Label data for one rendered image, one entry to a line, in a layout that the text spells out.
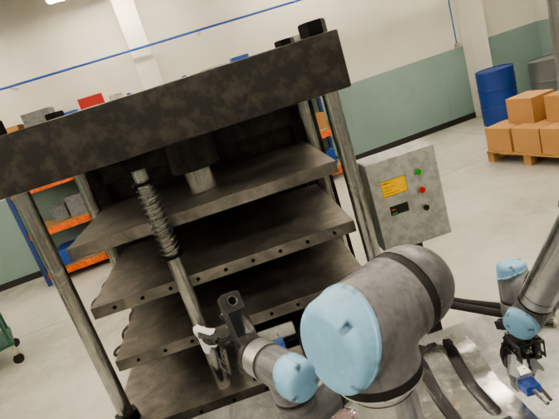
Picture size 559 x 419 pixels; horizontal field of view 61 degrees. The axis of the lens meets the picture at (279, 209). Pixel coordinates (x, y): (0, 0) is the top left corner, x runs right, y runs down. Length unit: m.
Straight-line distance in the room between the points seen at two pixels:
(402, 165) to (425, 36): 7.13
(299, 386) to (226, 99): 1.09
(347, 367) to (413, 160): 1.54
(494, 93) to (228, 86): 7.03
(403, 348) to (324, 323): 0.10
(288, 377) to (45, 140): 1.23
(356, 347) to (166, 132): 1.28
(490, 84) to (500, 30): 1.72
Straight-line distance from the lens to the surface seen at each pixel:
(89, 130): 1.75
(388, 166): 2.00
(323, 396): 0.95
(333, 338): 0.56
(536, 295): 1.18
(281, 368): 0.87
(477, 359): 1.70
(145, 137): 1.71
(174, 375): 2.37
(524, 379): 1.57
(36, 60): 7.95
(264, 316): 2.02
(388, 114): 8.70
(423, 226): 2.12
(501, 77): 8.42
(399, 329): 0.58
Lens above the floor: 1.95
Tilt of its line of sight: 16 degrees down
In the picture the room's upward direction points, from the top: 18 degrees counter-clockwise
